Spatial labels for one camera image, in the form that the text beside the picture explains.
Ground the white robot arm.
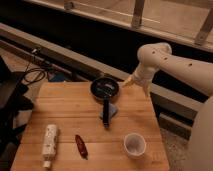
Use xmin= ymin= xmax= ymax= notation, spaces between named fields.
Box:
xmin=123 ymin=43 xmax=213 ymax=171

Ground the dark red pepper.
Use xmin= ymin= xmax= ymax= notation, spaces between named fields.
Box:
xmin=75 ymin=135 xmax=88 ymax=159

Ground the white game remote controller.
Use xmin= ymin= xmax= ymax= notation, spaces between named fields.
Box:
xmin=42 ymin=124 xmax=58 ymax=168

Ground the black cable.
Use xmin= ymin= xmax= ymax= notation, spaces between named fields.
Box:
xmin=21 ymin=46 xmax=54 ymax=85

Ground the blue sponge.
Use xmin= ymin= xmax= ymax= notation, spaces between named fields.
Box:
xmin=99 ymin=103 xmax=118 ymax=120

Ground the white ceramic bowl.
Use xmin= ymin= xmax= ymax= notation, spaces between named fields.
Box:
xmin=123 ymin=133 xmax=146 ymax=159

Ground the black frying pan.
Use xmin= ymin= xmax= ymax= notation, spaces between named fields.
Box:
xmin=90 ymin=77 xmax=119 ymax=128

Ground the black chair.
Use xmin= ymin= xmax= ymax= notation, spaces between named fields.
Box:
xmin=0 ymin=56 xmax=34 ymax=156

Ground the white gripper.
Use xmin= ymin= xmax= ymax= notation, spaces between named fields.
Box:
xmin=122 ymin=65 xmax=156 ymax=97

